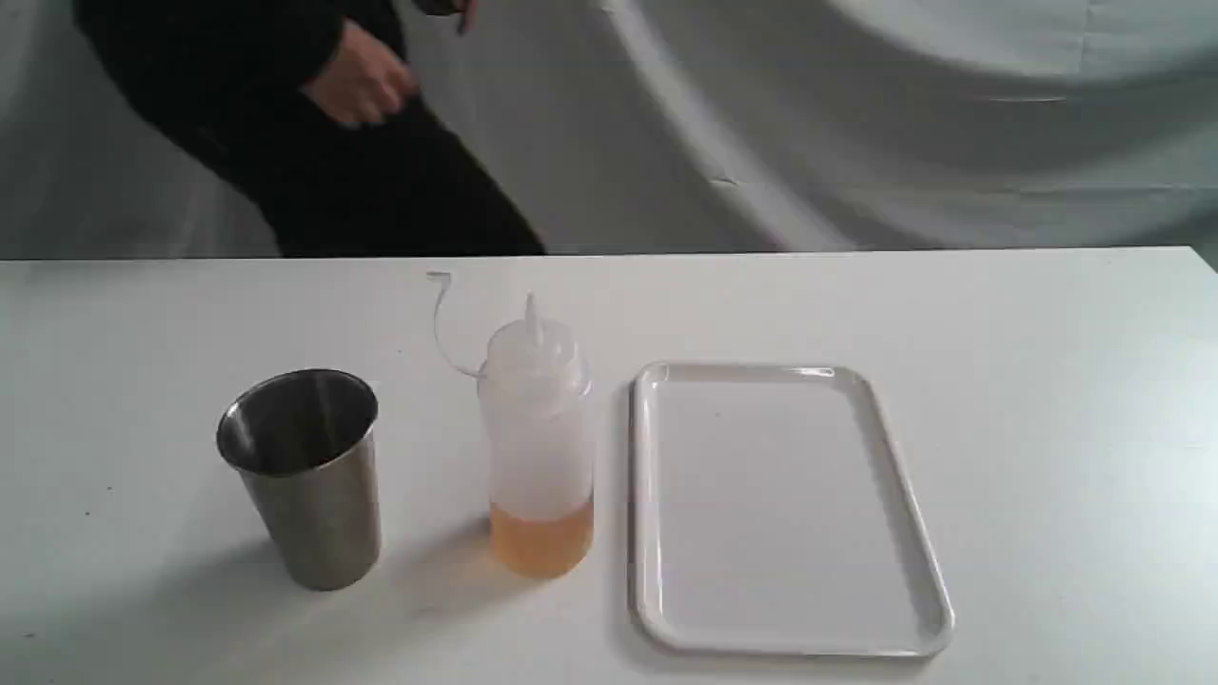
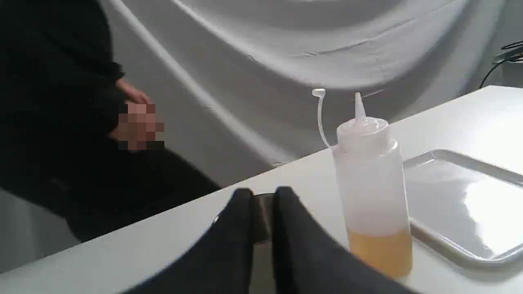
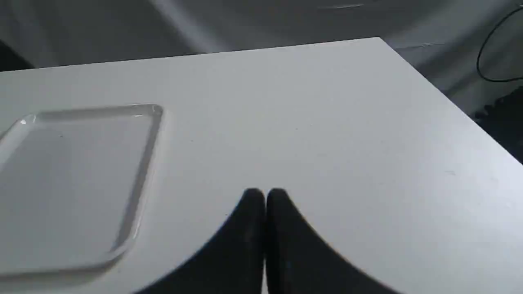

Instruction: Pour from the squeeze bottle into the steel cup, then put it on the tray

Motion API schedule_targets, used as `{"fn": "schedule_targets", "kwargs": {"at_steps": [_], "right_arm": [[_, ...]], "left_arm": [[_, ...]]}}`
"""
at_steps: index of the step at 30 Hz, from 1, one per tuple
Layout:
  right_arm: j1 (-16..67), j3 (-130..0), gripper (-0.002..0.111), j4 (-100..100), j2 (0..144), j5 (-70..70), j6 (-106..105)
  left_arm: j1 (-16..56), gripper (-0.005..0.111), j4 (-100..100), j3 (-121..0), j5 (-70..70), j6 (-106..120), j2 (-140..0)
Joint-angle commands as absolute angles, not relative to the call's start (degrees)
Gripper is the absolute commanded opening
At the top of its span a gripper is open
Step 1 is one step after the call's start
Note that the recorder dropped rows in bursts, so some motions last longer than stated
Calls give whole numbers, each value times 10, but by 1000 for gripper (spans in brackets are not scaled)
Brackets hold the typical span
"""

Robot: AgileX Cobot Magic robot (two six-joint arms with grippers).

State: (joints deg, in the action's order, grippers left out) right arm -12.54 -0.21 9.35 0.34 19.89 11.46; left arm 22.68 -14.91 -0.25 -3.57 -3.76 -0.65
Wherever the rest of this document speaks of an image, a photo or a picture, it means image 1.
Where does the person's bare hand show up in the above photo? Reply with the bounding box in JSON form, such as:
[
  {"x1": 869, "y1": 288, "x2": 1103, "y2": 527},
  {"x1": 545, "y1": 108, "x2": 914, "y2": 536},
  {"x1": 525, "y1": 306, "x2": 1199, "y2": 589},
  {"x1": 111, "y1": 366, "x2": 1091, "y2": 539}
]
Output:
[{"x1": 302, "y1": 20, "x2": 419, "y2": 128}]

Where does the clear plastic squeeze bottle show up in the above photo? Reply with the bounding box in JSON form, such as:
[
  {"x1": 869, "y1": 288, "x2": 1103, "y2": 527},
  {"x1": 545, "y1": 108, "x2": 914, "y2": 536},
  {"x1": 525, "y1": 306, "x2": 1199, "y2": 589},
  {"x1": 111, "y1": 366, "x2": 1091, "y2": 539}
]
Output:
[{"x1": 428, "y1": 271, "x2": 597, "y2": 580}]

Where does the stainless steel cup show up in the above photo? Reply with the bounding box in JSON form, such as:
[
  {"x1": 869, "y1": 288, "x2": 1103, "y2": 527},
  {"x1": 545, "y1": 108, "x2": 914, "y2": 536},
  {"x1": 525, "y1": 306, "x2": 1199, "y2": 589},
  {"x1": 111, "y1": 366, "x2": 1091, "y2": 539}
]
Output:
[{"x1": 216, "y1": 368, "x2": 382, "y2": 594}]

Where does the person in black clothes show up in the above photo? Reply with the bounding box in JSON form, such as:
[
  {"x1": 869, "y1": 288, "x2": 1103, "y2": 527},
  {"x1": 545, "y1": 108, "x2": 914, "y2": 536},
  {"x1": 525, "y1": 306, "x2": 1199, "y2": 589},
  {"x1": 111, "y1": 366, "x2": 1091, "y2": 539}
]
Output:
[{"x1": 72, "y1": 1, "x2": 544, "y2": 258}]

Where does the grey fabric backdrop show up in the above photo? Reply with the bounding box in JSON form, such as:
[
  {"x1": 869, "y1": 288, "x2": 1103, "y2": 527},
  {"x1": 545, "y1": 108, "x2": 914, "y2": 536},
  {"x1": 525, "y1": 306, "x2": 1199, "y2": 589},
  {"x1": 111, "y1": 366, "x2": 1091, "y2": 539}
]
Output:
[{"x1": 2, "y1": 1, "x2": 1216, "y2": 262}]

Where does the white plastic tray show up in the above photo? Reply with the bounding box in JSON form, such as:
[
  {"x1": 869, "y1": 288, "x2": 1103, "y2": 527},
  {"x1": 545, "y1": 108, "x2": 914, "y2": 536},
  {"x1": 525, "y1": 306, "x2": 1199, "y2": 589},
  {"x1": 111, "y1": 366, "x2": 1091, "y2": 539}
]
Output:
[{"x1": 628, "y1": 362, "x2": 956, "y2": 659}]

